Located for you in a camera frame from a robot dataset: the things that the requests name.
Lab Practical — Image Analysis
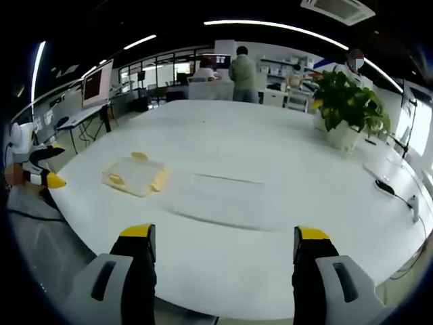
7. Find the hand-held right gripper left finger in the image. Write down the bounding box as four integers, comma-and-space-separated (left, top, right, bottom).
62, 223, 158, 325

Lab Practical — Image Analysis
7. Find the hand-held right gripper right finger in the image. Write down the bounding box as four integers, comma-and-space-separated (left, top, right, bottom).
292, 225, 396, 325

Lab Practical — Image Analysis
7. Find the clear box with yellow buckles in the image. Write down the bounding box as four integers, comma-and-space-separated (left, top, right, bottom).
101, 152, 172, 199

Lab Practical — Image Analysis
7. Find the white desk with black legs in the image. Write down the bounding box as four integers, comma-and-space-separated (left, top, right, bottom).
55, 102, 113, 155

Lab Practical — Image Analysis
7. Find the curved ceiling light strip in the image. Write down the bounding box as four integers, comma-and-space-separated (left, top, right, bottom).
30, 40, 47, 104

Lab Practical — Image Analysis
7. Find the large display screen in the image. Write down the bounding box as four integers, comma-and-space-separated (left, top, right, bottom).
81, 58, 114, 110

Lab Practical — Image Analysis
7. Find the black handheld device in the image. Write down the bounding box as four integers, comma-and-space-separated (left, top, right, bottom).
374, 179, 396, 196

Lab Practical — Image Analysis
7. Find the flat pink white pad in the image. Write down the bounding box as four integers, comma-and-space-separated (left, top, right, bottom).
363, 162, 394, 183

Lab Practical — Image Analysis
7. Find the white handheld device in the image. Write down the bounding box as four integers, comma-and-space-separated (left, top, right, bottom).
407, 194, 421, 223

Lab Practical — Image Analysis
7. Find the short ceiling light strip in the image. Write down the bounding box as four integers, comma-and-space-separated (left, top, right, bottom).
122, 34, 158, 51

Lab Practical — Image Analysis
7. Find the green potted plant white pot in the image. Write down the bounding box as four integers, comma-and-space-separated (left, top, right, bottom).
310, 70, 392, 158

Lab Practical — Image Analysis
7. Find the black stand pole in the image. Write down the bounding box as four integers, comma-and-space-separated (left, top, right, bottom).
401, 78, 419, 160

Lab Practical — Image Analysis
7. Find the white storage shelf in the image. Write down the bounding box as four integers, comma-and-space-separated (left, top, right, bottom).
259, 55, 321, 111

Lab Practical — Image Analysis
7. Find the long ceiling light strip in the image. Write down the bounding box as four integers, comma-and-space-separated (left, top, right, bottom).
203, 19, 350, 51

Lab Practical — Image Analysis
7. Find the ceiling air conditioner vent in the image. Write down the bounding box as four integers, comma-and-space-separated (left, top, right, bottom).
300, 0, 377, 27

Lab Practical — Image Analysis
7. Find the black cable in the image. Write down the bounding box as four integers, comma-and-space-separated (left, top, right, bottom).
5, 207, 66, 223

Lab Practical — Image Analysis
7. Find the grey cable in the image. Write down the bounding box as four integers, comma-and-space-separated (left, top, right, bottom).
388, 233, 433, 281

